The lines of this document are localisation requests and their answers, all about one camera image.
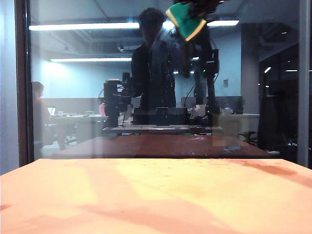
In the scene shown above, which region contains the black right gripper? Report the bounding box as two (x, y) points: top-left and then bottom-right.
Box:
(188, 0), (226, 20)

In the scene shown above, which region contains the green and yellow sponge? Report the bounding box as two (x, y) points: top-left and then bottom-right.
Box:
(165, 2), (208, 43)

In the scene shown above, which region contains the large glass window pane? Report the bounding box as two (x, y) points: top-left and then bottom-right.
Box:
(26, 0), (302, 159)

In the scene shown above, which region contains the grey window frame post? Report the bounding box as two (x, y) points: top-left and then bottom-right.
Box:
(296, 0), (312, 169)

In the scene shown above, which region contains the dark brown window frame post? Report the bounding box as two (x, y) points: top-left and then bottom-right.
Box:
(15, 0), (34, 168)

